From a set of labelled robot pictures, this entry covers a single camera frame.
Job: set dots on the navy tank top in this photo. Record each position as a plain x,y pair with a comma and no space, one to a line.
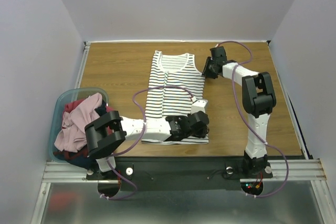
81,158

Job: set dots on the blue translucent plastic bin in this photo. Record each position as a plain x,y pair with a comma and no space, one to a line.
65,98

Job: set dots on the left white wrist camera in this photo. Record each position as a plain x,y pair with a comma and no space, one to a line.
198,105

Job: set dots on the pink tank top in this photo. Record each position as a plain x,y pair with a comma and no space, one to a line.
72,135

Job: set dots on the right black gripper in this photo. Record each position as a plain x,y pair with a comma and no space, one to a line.
206,67

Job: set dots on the red tank top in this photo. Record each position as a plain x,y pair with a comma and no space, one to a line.
78,105

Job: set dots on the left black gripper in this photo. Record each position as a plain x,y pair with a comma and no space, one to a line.
201,134

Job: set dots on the black white striped tank top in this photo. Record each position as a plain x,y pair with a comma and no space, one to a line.
172,70

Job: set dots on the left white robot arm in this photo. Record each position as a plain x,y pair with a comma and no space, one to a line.
105,134

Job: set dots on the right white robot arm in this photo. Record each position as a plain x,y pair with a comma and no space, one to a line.
258,100

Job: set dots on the aluminium frame rail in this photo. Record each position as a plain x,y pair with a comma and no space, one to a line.
293,169

